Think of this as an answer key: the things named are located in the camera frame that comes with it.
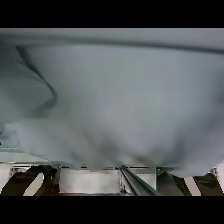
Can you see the light blue-grey shirt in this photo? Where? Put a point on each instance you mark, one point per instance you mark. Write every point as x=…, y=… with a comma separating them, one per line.
x=116, y=100

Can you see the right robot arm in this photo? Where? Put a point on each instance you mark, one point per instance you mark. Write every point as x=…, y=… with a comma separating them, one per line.
x=206, y=185

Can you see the silver frame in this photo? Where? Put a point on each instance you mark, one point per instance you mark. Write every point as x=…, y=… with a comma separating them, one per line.
x=90, y=181

